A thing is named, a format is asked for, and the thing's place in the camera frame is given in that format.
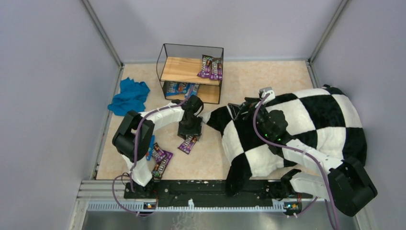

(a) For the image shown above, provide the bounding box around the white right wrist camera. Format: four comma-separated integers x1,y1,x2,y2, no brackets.
259,87,276,104

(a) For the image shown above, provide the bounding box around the black white checkered pillow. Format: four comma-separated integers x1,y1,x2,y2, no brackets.
202,85,367,196

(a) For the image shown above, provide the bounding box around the blue candy bag in shelf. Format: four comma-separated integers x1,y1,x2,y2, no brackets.
184,83,200,98
165,81,179,97
177,82,190,94

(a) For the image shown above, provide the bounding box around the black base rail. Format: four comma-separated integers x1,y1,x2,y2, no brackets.
124,180,312,208

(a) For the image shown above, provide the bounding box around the purple brown candy bag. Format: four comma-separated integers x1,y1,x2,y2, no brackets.
197,55,213,78

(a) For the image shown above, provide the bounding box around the purple candy bag on shelf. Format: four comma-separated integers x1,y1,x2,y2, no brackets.
210,58,223,81

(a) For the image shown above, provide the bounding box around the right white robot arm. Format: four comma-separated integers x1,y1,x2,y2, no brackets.
210,94,377,216

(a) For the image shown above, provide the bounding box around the black wire wooden shelf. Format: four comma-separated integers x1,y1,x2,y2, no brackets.
156,43,224,104

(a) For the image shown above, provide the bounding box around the blue crumpled cloth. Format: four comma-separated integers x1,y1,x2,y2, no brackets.
107,77,150,116

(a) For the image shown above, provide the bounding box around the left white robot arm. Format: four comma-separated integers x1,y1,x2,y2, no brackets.
112,95,204,187

